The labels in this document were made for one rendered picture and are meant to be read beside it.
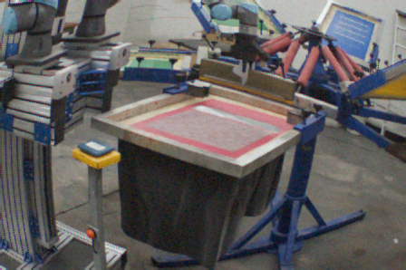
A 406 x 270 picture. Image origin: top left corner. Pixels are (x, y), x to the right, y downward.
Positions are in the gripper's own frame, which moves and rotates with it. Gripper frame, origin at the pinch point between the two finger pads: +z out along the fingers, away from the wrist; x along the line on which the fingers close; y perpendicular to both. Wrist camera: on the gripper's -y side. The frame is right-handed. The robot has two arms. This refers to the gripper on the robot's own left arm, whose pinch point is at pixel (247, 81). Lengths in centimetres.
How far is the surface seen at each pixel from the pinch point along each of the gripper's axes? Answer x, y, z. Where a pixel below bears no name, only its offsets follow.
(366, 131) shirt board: -56, -48, 18
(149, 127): 40.7, 14.1, 13.8
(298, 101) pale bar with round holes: -27.5, -12.9, 8.2
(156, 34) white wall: -415, 323, 61
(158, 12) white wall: -415, 328, 27
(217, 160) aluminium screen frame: 58, -21, 11
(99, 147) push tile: 75, 11, 12
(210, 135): 31.6, -3.9, 13.7
